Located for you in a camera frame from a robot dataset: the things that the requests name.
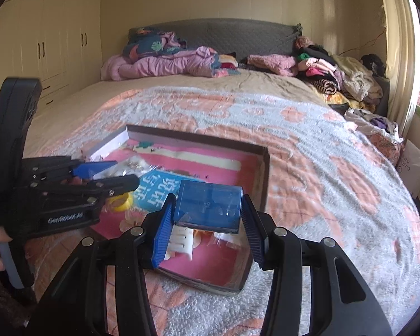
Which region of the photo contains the black garment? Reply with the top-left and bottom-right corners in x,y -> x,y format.
360,53 -> 386,78

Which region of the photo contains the blue printed card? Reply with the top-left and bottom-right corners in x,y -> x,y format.
133,170 -> 186,212

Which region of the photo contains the yellow ring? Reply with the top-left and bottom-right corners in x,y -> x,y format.
107,192 -> 133,212

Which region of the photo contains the blue transparent plastic box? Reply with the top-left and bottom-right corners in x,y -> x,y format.
173,179 -> 244,234

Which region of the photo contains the pink fluffy garment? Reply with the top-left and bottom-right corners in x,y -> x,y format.
247,53 -> 298,78

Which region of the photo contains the dark blue floral pillow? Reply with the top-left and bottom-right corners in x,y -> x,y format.
128,27 -> 188,58

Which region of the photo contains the peach and grey floral blanket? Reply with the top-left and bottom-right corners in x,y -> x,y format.
24,87 -> 420,336

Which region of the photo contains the clear bag of metal jewelry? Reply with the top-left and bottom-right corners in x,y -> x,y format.
94,156 -> 151,183

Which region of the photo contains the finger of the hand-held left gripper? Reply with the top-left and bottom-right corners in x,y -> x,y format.
21,156 -> 118,183
38,174 -> 140,206

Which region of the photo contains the cream wardrobe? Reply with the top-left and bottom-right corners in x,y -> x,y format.
0,0 -> 104,120

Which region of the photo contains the bag of clothes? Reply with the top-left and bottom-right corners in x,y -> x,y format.
345,108 -> 405,169

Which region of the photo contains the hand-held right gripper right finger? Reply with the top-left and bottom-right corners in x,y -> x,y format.
241,194 -> 393,336

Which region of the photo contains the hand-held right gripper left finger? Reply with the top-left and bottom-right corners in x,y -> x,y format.
38,192 -> 178,336

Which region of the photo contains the cream curtain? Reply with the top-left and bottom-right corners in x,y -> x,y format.
374,0 -> 420,137

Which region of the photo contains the grey padded headboard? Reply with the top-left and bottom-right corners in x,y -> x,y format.
128,18 -> 303,64

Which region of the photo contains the brown shallow box pink lining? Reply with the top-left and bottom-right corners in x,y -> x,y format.
86,124 -> 270,296

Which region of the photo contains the white comb clip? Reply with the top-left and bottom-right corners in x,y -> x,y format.
164,226 -> 197,261

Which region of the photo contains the beige bed sheet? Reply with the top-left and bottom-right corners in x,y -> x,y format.
23,68 -> 331,148

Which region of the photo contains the pile of clothes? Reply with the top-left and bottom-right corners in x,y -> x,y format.
294,36 -> 384,104

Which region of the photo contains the pink quilt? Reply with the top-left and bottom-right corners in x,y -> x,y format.
101,45 -> 239,81

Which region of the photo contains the white paper bag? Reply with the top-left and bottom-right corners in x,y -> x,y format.
395,140 -> 420,198

